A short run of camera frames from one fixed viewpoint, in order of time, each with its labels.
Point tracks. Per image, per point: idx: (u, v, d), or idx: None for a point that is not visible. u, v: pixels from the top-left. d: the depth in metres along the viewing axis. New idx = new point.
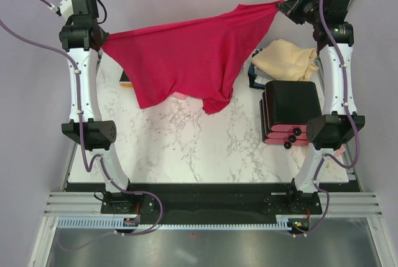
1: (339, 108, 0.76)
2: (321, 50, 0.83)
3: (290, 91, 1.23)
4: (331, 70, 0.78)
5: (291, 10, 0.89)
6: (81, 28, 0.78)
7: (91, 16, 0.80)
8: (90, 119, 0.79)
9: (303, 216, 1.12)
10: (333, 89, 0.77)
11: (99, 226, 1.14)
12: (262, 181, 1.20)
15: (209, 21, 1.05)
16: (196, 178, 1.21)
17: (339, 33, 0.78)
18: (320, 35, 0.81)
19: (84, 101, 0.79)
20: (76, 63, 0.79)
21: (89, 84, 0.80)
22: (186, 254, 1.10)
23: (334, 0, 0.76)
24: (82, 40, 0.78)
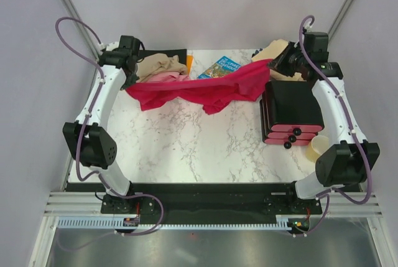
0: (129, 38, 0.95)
1: (347, 137, 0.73)
2: (313, 88, 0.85)
3: (288, 93, 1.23)
4: (329, 101, 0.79)
5: (277, 63, 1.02)
6: (119, 54, 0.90)
7: (131, 51, 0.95)
8: (94, 122, 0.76)
9: (303, 216, 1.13)
10: (336, 119, 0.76)
11: (99, 226, 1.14)
12: (262, 181, 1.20)
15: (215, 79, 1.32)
16: (196, 178, 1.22)
17: (326, 70, 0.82)
18: (309, 74, 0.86)
19: (96, 106, 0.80)
20: (104, 77, 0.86)
21: (107, 94, 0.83)
22: (186, 254, 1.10)
23: (315, 43, 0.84)
24: (117, 62, 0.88)
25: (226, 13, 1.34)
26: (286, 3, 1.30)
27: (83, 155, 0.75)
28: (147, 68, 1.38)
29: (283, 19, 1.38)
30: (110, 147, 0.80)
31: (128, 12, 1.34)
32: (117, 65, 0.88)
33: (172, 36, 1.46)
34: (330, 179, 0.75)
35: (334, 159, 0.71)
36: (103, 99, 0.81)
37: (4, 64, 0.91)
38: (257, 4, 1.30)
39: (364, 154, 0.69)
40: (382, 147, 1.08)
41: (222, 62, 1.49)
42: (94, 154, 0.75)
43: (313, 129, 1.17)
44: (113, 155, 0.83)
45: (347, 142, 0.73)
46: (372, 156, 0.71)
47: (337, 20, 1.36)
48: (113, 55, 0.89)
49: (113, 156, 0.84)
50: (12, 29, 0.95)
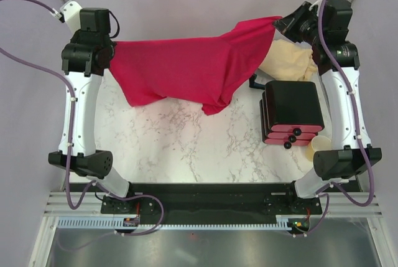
0: (92, 14, 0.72)
1: (351, 141, 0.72)
2: (323, 72, 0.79)
3: (288, 94, 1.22)
4: (339, 97, 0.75)
5: (286, 28, 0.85)
6: (84, 50, 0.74)
7: (100, 33, 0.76)
8: (79, 153, 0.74)
9: (303, 216, 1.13)
10: (343, 119, 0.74)
11: (99, 226, 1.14)
12: (262, 181, 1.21)
15: (211, 40, 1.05)
16: (196, 178, 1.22)
17: (342, 56, 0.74)
18: (322, 58, 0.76)
19: (76, 132, 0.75)
20: (74, 90, 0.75)
21: (84, 114, 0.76)
22: (186, 254, 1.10)
23: (333, 20, 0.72)
24: (84, 63, 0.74)
25: (225, 14, 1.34)
26: (286, 4, 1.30)
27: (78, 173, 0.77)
28: None
29: None
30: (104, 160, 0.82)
31: (128, 12, 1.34)
32: (86, 73, 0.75)
33: (172, 37, 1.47)
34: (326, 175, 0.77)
35: (335, 163, 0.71)
36: (81, 123, 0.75)
37: (3, 65, 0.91)
38: (257, 4, 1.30)
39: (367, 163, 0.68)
40: (382, 146, 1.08)
41: None
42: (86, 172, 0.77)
43: (313, 129, 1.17)
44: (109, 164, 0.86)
45: (351, 147, 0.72)
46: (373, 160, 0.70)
47: None
48: (78, 50, 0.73)
49: (109, 165, 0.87)
50: (12, 30, 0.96)
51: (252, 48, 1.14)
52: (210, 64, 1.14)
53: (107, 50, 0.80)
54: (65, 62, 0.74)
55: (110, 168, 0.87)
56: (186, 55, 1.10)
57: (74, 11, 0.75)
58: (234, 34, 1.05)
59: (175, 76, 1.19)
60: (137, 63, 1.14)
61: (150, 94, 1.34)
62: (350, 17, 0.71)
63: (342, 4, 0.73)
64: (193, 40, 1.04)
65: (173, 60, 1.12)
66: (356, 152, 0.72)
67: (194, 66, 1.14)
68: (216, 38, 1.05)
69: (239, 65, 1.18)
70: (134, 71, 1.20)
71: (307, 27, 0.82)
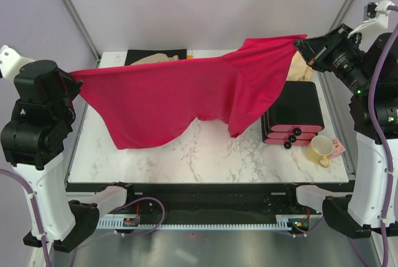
0: (32, 87, 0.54)
1: (374, 220, 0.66)
2: (361, 132, 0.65)
3: (288, 96, 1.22)
4: (374, 172, 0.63)
5: (314, 59, 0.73)
6: (31, 133, 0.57)
7: (50, 107, 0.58)
8: (54, 241, 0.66)
9: (303, 216, 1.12)
10: (370, 199, 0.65)
11: (99, 226, 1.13)
12: (262, 181, 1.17)
15: (212, 61, 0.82)
16: (196, 178, 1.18)
17: (392, 124, 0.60)
18: (365, 118, 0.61)
19: (46, 222, 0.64)
20: (30, 183, 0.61)
21: (48, 206, 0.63)
22: (186, 254, 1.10)
23: (391, 73, 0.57)
24: (31, 152, 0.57)
25: (226, 13, 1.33)
26: (286, 4, 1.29)
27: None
28: None
29: (283, 21, 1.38)
30: (86, 224, 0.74)
31: (128, 11, 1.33)
32: (38, 164, 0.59)
33: (171, 37, 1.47)
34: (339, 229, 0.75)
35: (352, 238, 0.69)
36: (49, 215, 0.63)
37: None
38: (258, 4, 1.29)
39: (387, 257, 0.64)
40: None
41: None
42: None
43: (313, 129, 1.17)
44: (92, 223, 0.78)
45: (371, 225, 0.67)
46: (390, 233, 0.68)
47: (337, 18, 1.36)
48: (23, 135, 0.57)
49: (91, 226, 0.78)
50: (11, 30, 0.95)
51: (263, 79, 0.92)
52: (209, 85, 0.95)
53: (63, 121, 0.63)
54: (7, 147, 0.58)
55: (93, 224, 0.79)
56: (180, 76, 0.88)
57: (12, 61, 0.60)
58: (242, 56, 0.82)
59: (165, 102, 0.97)
60: (111, 92, 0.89)
61: (131, 134, 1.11)
62: None
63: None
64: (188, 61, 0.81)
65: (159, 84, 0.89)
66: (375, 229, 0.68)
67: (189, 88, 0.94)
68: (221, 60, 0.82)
69: (242, 96, 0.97)
70: (106, 102, 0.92)
71: (344, 63, 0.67)
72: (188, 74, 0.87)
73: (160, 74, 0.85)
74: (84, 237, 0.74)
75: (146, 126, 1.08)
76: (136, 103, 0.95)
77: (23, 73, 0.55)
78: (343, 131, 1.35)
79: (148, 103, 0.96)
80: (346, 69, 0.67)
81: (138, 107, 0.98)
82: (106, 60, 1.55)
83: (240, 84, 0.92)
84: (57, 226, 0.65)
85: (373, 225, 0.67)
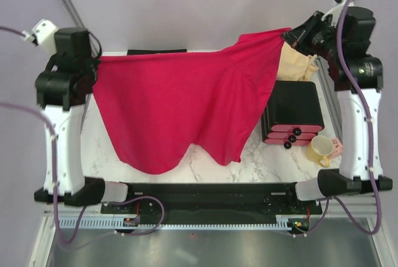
0: (68, 37, 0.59)
1: (362, 172, 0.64)
2: (339, 91, 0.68)
3: (287, 95, 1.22)
4: (354, 123, 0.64)
5: (297, 42, 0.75)
6: (62, 78, 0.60)
7: (80, 57, 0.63)
8: (66, 193, 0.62)
9: (303, 216, 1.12)
10: (355, 149, 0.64)
11: (99, 226, 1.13)
12: (262, 181, 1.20)
15: (214, 55, 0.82)
16: (196, 178, 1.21)
17: (364, 76, 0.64)
18: (340, 75, 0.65)
19: (61, 170, 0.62)
20: (53, 126, 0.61)
21: (68, 150, 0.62)
22: (186, 254, 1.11)
23: (353, 30, 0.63)
24: (61, 96, 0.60)
25: (226, 13, 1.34)
26: (287, 4, 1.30)
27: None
28: None
29: (283, 20, 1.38)
30: (94, 190, 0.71)
31: (129, 11, 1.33)
32: (64, 106, 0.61)
33: (172, 38, 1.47)
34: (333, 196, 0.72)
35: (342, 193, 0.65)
36: (66, 159, 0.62)
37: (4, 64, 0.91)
38: (258, 4, 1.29)
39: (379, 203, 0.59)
40: (384, 147, 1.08)
41: None
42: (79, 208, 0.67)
43: (313, 129, 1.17)
44: (99, 191, 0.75)
45: (360, 178, 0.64)
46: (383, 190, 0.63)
47: None
48: (53, 78, 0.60)
49: (100, 192, 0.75)
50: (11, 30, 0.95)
51: (260, 74, 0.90)
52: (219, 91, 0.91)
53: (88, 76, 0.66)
54: (41, 91, 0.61)
55: (101, 194, 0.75)
56: (191, 78, 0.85)
57: (48, 30, 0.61)
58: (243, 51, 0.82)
59: (175, 110, 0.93)
60: (119, 89, 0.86)
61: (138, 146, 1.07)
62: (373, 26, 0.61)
63: (364, 11, 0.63)
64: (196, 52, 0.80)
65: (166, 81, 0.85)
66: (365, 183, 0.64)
67: (199, 94, 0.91)
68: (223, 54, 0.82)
69: (244, 99, 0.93)
70: (116, 103, 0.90)
71: (319, 40, 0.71)
72: (198, 74, 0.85)
73: (171, 73, 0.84)
74: (89, 205, 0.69)
75: (151, 135, 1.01)
76: (145, 107, 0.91)
77: (62, 30, 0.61)
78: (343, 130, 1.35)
79: (159, 109, 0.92)
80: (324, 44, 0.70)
81: (147, 115, 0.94)
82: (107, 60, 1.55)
83: (243, 85, 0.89)
84: (71, 175, 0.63)
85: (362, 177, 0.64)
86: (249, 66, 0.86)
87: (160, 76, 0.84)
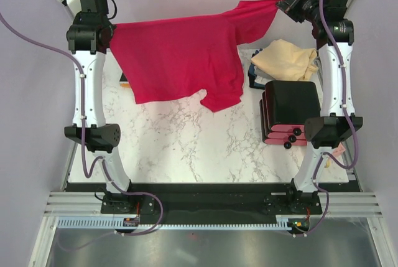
0: None
1: (337, 110, 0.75)
2: (319, 46, 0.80)
3: (287, 93, 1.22)
4: (331, 69, 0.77)
5: (290, 8, 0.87)
6: (88, 28, 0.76)
7: (100, 13, 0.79)
8: (92, 125, 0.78)
9: (303, 216, 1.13)
10: (331, 91, 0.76)
11: (99, 226, 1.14)
12: (262, 181, 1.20)
15: (213, 19, 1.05)
16: (196, 178, 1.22)
17: (338, 32, 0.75)
18: (320, 32, 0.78)
19: (88, 106, 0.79)
20: (82, 67, 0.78)
21: (94, 89, 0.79)
22: (186, 254, 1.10)
23: None
24: (89, 42, 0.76)
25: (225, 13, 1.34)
26: None
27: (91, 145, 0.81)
28: None
29: (283, 20, 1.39)
30: (114, 131, 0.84)
31: (129, 10, 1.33)
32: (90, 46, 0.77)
33: None
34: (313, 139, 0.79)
35: (323, 127, 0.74)
36: (92, 97, 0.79)
37: (5, 64, 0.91)
38: None
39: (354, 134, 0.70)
40: (384, 146, 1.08)
41: None
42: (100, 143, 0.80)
43: None
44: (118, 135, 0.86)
45: (336, 115, 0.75)
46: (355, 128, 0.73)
47: None
48: (82, 29, 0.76)
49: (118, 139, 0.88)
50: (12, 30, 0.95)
51: (250, 26, 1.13)
52: (216, 42, 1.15)
53: (108, 30, 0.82)
54: (71, 38, 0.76)
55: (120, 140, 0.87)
56: (193, 33, 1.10)
57: None
58: (234, 13, 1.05)
59: (182, 56, 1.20)
60: (134, 41, 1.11)
61: (155, 86, 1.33)
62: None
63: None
64: (194, 19, 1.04)
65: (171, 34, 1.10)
66: (341, 119, 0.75)
67: (201, 45, 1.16)
68: (216, 17, 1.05)
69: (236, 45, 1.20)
70: (135, 54, 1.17)
71: (308, 7, 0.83)
72: (198, 31, 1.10)
73: (176, 32, 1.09)
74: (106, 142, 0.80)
75: (163, 76, 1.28)
76: (158, 56, 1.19)
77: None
78: None
79: (170, 56, 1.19)
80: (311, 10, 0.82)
81: (160, 61, 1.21)
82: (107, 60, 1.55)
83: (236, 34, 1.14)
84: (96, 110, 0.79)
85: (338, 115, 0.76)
86: (240, 22, 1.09)
87: (166, 34, 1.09)
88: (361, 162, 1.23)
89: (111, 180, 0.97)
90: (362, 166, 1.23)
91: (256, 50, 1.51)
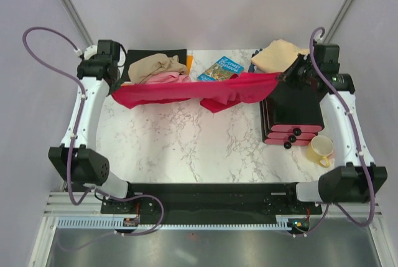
0: (107, 42, 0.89)
1: (354, 159, 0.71)
2: (322, 99, 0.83)
3: (287, 93, 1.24)
4: (337, 117, 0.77)
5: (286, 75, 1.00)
6: (98, 64, 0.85)
7: (112, 56, 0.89)
8: (81, 145, 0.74)
9: (303, 216, 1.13)
10: (343, 138, 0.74)
11: (99, 226, 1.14)
12: (262, 181, 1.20)
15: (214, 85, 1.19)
16: (196, 178, 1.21)
17: (337, 83, 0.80)
18: (319, 86, 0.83)
19: (81, 126, 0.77)
20: (86, 91, 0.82)
21: (91, 109, 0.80)
22: (186, 254, 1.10)
23: (325, 55, 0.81)
24: (97, 71, 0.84)
25: (224, 13, 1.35)
26: (286, 4, 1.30)
27: (75, 177, 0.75)
28: (147, 68, 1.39)
29: (283, 21, 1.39)
30: (101, 165, 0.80)
31: (129, 10, 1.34)
32: (97, 76, 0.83)
33: (172, 37, 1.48)
34: (332, 198, 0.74)
35: (339, 182, 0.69)
36: (87, 117, 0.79)
37: (5, 63, 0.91)
38: (257, 4, 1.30)
39: (370, 183, 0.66)
40: (383, 146, 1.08)
41: (222, 62, 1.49)
42: (85, 174, 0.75)
43: (313, 129, 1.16)
44: (104, 172, 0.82)
45: (353, 163, 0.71)
46: (378, 180, 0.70)
47: (337, 19, 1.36)
48: (91, 65, 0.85)
49: (104, 173, 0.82)
50: (12, 30, 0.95)
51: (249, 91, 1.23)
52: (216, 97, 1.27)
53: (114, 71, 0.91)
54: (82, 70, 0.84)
55: (105, 177, 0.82)
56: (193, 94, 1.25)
57: (93, 50, 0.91)
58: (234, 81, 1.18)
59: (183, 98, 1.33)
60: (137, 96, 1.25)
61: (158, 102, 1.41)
62: (337, 51, 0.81)
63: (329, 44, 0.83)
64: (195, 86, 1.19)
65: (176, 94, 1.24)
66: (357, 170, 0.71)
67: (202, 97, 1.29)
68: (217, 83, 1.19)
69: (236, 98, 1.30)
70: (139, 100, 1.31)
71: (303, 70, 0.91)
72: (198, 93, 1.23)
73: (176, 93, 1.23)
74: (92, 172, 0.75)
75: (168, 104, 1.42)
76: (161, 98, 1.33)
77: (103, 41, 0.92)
78: None
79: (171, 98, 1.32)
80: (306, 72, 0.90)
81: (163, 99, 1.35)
82: None
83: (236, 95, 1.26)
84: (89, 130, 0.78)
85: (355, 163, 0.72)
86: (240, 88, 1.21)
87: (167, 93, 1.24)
88: None
89: (108, 193, 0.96)
90: None
91: (256, 50, 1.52)
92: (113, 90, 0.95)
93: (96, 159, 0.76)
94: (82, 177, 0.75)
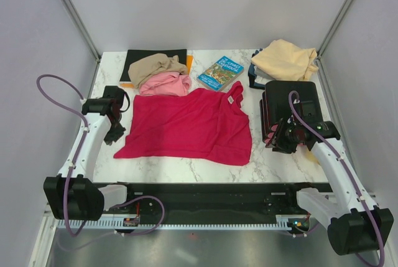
0: (115, 86, 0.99)
1: (357, 205, 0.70)
2: (312, 148, 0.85)
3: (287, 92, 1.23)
4: (330, 163, 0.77)
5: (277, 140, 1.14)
6: (102, 101, 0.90)
7: (116, 99, 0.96)
8: (78, 175, 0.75)
9: (303, 216, 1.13)
10: (341, 185, 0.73)
11: (99, 226, 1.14)
12: (262, 181, 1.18)
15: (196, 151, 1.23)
16: (196, 178, 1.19)
17: (323, 131, 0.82)
18: (306, 135, 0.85)
19: (80, 157, 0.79)
20: (89, 124, 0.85)
21: (90, 144, 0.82)
22: (187, 254, 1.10)
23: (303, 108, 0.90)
24: (101, 106, 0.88)
25: (224, 12, 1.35)
26: (286, 2, 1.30)
27: (71, 213, 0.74)
28: (147, 68, 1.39)
29: (283, 20, 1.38)
30: (97, 198, 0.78)
31: (128, 9, 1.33)
32: (101, 112, 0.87)
33: (172, 36, 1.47)
34: (346, 251, 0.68)
35: (347, 232, 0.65)
36: (87, 149, 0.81)
37: (2, 63, 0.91)
38: (257, 3, 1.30)
39: (377, 229, 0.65)
40: (384, 147, 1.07)
41: (222, 62, 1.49)
42: (80, 210, 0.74)
43: None
44: (101, 205, 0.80)
45: (357, 210, 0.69)
46: (385, 224, 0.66)
47: (337, 18, 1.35)
48: (96, 104, 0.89)
49: (100, 207, 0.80)
50: (10, 28, 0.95)
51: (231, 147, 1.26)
52: None
53: (117, 114, 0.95)
54: (87, 106, 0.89)
55: (101, 210, 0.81)
56: None
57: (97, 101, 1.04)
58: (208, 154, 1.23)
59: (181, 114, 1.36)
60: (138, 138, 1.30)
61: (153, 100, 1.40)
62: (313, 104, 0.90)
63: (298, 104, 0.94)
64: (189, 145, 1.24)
65: (186, 142, 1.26)
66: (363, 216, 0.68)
67: None
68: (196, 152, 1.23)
69: None
70: None
71: (289, 131, 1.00)
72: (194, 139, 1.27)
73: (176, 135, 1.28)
74: (91, 205, 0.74)
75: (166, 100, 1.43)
76: None
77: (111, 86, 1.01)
78: (342, 130, 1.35)
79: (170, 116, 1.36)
80: (293, 131, 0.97)
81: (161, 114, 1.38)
82: (106, 60, 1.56)
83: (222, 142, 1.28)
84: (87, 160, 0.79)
85: (359, 209, 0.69)
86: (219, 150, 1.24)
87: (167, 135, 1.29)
88: (360, 162, 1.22)
89: (108, 206, 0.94)
90: (361, 165, 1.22)
91: (256, 50, 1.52)
92: (113, 134, 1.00)
93: (92, 192, 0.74)
94: (78, 212, 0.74)
